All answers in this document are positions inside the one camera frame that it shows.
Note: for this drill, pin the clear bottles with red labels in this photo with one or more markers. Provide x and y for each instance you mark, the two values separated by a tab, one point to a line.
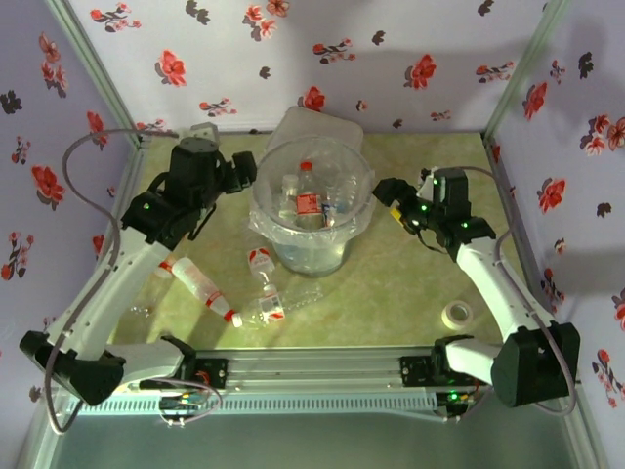
200	288

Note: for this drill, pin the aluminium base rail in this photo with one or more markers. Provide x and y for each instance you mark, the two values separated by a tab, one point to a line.
312	366

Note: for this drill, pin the white masking tape roll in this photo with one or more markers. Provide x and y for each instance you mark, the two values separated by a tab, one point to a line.
451	320

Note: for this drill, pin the red label red cap bottle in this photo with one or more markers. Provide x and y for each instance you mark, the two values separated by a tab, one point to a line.
307	202

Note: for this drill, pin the aluminium corner post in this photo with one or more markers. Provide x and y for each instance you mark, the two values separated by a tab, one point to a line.
525	68
93	68

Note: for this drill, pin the clear bottle blue label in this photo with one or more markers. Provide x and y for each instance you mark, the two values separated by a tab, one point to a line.
337	202

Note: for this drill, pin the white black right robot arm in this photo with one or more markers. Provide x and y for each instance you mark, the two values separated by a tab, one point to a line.
493	278

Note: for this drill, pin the aluminium side rail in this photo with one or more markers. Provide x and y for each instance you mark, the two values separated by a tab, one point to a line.
119	195
522	244

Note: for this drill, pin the clear plastic bin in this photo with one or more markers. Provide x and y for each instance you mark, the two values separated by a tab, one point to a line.
312	259

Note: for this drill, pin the long clear bottle white label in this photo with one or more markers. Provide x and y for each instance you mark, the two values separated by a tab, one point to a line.
273	309

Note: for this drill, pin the orange bottle cap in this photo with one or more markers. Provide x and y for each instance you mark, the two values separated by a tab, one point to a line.
166	270

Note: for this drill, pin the red white label clear bottle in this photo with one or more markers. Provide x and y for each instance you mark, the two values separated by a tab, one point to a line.
259	261

